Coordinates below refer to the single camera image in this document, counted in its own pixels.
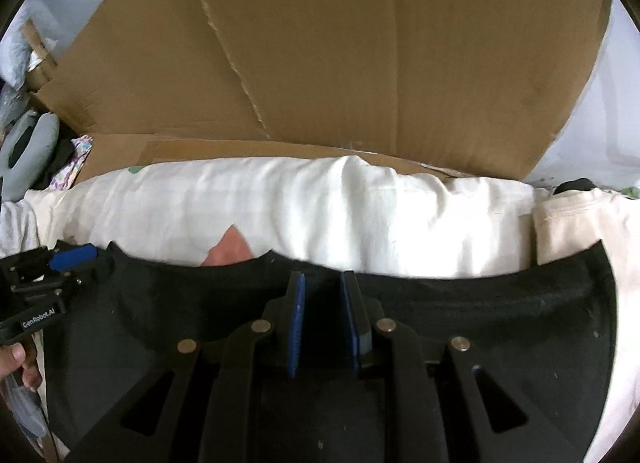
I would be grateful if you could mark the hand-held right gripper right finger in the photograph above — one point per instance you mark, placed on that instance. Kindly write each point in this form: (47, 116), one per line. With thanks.
(352, 323)

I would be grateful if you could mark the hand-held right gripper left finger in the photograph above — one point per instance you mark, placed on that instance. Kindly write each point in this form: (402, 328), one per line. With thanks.
(297, 323)

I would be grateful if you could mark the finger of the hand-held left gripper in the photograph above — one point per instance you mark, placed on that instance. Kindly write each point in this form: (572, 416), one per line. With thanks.
(50, 284)
(75, 255)

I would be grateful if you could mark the black cartoon print t-shirt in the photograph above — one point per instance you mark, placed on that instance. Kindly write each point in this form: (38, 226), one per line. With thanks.
(475, 303)

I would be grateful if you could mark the person's left hand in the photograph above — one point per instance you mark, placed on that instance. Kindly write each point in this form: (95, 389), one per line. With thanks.
(15, 358)

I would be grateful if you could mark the small black cloth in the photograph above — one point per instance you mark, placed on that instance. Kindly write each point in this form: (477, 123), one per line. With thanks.
(55, 163)

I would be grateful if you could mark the floral patterned cloth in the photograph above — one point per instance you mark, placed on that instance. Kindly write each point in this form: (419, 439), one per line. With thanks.
(77, 158)

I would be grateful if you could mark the grey neck pillow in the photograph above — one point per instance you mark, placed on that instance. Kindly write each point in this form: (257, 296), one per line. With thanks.
(42, 133)

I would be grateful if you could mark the cream bear print bed sheet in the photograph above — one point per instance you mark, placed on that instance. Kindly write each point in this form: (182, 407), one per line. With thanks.
(250, 203)

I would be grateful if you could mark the cardboard box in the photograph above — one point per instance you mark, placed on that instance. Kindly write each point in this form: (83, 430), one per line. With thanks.
(42, 68)

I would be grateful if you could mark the white pillow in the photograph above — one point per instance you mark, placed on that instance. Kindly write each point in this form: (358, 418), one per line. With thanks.
(20, 53)

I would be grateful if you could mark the flattened cardboard sheet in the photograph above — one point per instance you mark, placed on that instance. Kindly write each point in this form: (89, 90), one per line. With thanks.
(350, 43)

